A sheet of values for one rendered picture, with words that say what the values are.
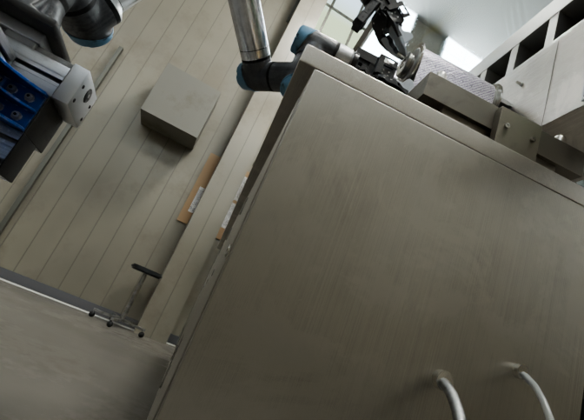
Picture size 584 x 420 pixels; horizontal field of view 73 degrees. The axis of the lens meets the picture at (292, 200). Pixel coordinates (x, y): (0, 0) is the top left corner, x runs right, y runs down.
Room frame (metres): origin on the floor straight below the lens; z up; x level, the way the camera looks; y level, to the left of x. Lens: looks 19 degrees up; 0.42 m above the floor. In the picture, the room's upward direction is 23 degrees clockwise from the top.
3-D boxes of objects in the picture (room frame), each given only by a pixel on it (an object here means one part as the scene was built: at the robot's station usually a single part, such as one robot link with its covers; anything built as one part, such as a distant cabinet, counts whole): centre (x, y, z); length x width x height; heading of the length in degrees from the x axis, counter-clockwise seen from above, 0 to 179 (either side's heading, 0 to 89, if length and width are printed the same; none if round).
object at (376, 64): (0.85, -0.06, 1.12); 0.12 x 0.08 x 0.09; 97
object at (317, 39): (0.83, 0.10, 1.11); 0.11 x 0.08 x 0.09; 97
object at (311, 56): (1.86, -0.09, 0.88); 2.52 x 0.66 x 0.04; 7
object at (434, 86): (0.77, -0.35, 1.00); 0.40 x 0.16 x 0.06; 97
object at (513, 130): (0.68, -0.38, 0.96); 0.10 x 0.03 x 0.11; 97
